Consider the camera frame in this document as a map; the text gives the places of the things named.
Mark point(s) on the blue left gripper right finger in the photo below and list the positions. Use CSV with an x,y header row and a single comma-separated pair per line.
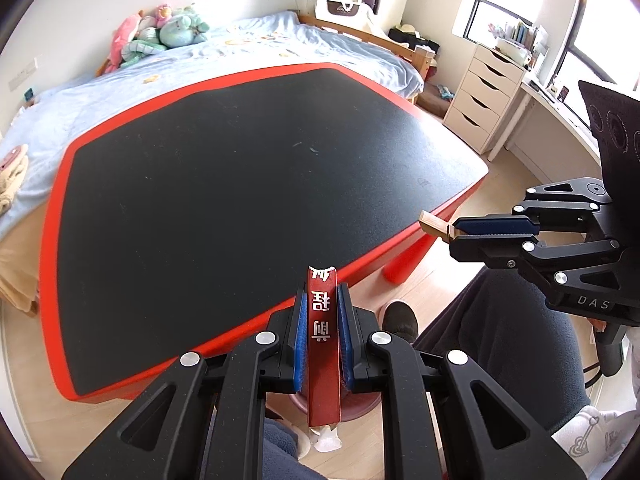
x,y
344,318

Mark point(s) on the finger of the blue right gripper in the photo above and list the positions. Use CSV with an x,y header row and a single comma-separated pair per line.
x,y
497,224

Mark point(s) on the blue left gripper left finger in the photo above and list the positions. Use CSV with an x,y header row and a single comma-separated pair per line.
x,y
300,343

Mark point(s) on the slim red paper box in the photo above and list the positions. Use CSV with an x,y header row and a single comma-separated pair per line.
x,y
324,389

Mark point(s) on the pink ribbed trash bin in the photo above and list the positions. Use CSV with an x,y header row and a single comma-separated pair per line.
x,y
354,405

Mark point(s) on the black slipper right foot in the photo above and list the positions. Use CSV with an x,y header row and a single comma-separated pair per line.
x,y
398,319

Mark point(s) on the white desk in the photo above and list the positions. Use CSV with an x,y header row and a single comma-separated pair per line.
x,y
546,137

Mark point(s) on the white drawer cabinet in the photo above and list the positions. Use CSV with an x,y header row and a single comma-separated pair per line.
x,y
487,89

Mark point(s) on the person's left leg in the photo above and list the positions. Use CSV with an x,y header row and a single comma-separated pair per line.
x,y
280,454

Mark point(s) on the red black low table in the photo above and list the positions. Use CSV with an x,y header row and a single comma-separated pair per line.
x,y
184,222

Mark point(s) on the teal plush toy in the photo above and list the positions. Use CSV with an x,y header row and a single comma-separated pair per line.
x,y
185,27

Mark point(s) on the striped green plush toy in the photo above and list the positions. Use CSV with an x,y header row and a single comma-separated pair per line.
x,y
146,44

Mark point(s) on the bed with blue sheet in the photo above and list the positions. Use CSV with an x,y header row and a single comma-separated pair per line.
x,y
65,113

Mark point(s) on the folded pink beige towels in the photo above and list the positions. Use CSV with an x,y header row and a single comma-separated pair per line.
x,y
13,173

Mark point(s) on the pink plush toy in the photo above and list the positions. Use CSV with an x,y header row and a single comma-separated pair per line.
x,y
122,36

